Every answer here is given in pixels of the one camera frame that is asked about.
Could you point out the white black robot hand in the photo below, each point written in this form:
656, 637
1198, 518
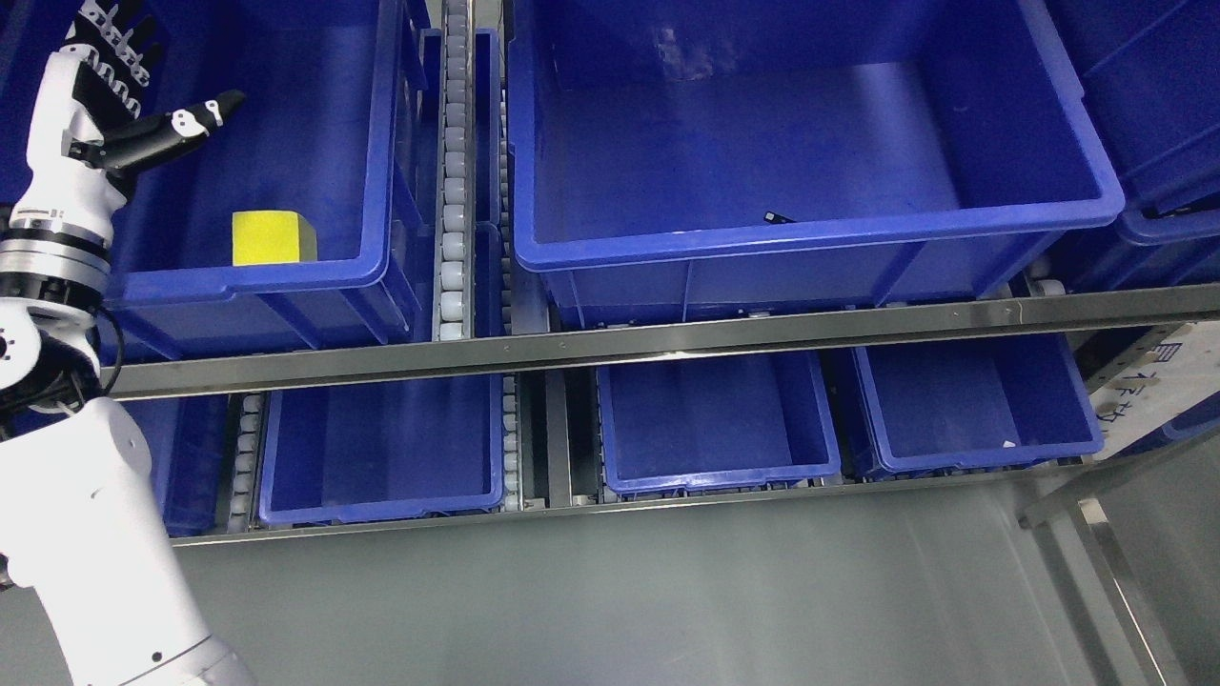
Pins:
89, 137

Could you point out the yellow foam block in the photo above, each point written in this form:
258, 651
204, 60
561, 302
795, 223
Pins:
267, 238

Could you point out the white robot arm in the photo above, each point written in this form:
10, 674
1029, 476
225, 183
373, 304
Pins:
81, 525

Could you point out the steel shelf front beam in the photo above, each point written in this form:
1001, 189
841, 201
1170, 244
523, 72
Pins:
675, 342

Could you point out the large blue bin left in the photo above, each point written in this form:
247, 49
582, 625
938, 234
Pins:
327, 130

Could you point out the large blue bin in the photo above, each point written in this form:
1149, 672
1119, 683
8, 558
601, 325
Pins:
680, 160
327, 130

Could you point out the white roller conveyor strip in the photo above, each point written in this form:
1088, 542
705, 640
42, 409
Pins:
453, 292

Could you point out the lower blue bin left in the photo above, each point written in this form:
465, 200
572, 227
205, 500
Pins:
388, 450

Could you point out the large blue bin centre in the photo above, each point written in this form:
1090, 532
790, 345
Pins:
680, 160

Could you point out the lower blue bin centre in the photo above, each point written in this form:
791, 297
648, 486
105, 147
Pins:
716, 423

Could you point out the lower blue bin right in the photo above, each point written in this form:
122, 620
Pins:
961, 405

